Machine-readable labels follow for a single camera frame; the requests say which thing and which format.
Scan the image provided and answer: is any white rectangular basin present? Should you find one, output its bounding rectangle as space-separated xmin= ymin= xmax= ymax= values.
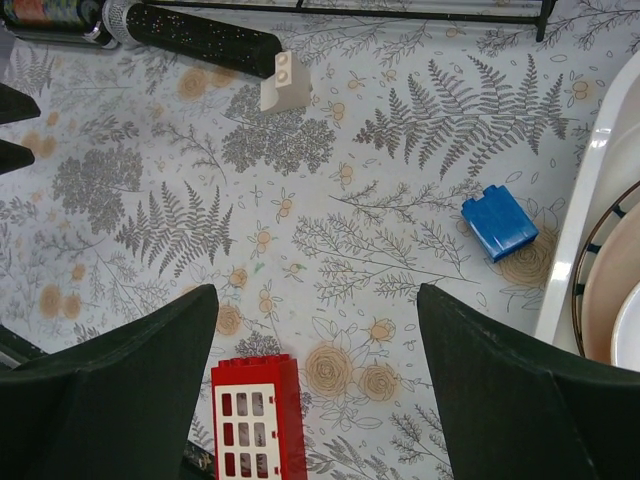
xmin=534 ymin=54 xmax=639 ymax=354

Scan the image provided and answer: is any blue toy brick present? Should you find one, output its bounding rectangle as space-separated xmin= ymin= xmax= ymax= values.
xmin=461 ymin=185 xmax=539 ymax=263

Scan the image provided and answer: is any black wire rack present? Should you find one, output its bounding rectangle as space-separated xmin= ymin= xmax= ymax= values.
xmin=143 ymin=0 xmax=556 ymax=42

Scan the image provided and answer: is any red tan poker chip stack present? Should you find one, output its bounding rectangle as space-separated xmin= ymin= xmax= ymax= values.
xmin=1 ymin=0 xmax=103 ymax=31

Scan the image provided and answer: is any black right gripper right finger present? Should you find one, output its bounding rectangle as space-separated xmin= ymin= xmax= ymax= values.
xmin=417 ymin=284 xmax=639 ymax=479

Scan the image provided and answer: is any small white bowl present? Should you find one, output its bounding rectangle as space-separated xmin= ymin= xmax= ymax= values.
xmin=611 ymin=285 xmax=640 ymax=372

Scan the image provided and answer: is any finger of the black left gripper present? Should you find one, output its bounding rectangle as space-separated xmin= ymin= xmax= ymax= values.
xmin=0 ymin=140 xmax=35 ymax=174
xmin=0 ymin=84 xmax=41 ymax=125

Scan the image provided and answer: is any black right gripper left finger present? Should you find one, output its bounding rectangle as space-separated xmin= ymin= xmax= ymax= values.
xmin=1 ymin=285 xmax=219 ymax=479

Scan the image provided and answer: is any black poker chip case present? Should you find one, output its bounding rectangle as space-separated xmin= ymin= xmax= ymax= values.
xmin=1 ymin=0 xmax=118 ymax=49

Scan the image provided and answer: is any blue striped white plate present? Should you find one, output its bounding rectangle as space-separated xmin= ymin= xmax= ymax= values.
xmin=571 ymin=184 xmax=639 ymax=358

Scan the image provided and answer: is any red toy window block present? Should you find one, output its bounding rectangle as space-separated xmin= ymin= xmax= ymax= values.
xmin=211 ymin=354 xmax=308 ymax=480

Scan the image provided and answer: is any black rhinestone microphone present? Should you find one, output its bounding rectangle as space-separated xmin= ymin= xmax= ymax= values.
xmin=102 ymin=1 xmax=283 ymax=78

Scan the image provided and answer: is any white toy brick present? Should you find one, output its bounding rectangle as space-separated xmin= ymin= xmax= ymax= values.
xmin=260 ymin=51 xmax=313 ymax=114

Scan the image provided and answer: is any pink white plate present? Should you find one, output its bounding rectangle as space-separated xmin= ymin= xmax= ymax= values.
xmin=581 ymin=205 xmax=639 ymax=364

